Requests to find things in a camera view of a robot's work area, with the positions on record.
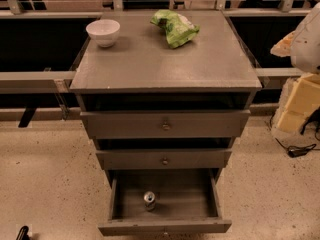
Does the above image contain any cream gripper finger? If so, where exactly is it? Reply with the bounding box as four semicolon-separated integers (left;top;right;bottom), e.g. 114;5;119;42
270;31;295;57

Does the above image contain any redbull can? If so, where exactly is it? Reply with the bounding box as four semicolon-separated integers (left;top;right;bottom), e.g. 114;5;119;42
143;191;156;211

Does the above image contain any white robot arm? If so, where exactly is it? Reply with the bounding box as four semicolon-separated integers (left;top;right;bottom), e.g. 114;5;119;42
270;3;320;74

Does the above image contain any top grey drawer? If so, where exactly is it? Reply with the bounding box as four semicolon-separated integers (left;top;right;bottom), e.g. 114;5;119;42
80;110;250;139

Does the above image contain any grey wooden drawer cabinet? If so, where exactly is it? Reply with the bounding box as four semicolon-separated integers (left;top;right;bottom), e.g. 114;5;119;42
69;9;263;188

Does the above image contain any open bottom grey drawer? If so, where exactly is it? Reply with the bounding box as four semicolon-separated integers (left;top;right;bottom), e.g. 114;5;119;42
99;169;231;236

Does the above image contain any middle grey drawer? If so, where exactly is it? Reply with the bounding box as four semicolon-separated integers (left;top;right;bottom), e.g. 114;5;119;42
96;149;232;170

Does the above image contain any green crumpled chip bag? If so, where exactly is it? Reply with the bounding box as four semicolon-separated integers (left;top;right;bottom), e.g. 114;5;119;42
150;9;200;49

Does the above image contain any white ceramic bowl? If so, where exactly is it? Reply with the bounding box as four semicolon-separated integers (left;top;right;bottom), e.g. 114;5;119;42
86;19;120;47

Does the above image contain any grey metal railing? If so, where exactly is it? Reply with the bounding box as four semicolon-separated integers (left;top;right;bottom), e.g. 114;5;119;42
0;0;312;93

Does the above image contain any black object bottom left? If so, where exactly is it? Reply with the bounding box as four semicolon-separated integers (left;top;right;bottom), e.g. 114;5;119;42
16;226;30;240

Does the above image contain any black power adapter with cable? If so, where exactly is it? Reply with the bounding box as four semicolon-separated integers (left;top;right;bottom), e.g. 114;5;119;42
276;139;316;158

